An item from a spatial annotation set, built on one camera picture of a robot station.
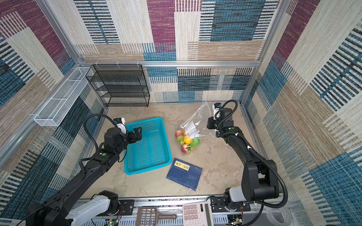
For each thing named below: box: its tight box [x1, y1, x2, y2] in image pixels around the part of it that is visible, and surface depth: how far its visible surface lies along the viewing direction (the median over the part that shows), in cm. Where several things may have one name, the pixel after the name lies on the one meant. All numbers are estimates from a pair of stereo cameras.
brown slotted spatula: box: [135, 206, 178, 226], surface depth 72 cm
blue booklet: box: [165, 157, 203, 192], surface depth 85 cm
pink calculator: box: [182, 201, 214, 226], surface depth 71 cm
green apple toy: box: [190, 137, 201, 147], surface depth 89 cm
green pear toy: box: [176, 134, 185, 145], surface depth 90 cm
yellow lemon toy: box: [183, 137, 193, 145], surface depth 86 cm
